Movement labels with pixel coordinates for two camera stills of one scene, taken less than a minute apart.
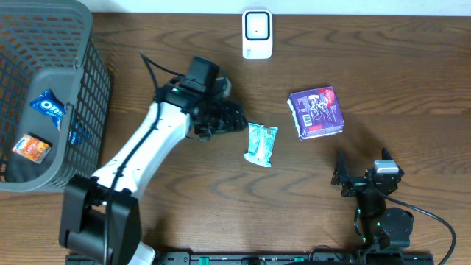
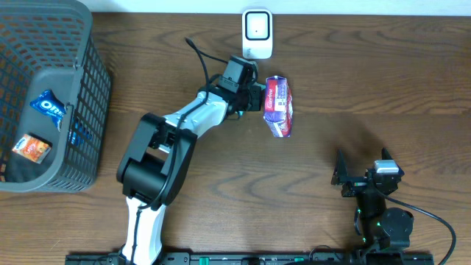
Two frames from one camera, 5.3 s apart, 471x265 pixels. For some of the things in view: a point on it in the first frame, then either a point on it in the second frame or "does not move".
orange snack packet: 32,149 does not move
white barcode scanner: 257,34 does not move
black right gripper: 341,177 does not move
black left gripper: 226,118 -> 255,98
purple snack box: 316,112 -> 279,110
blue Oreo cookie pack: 46,103 does not move
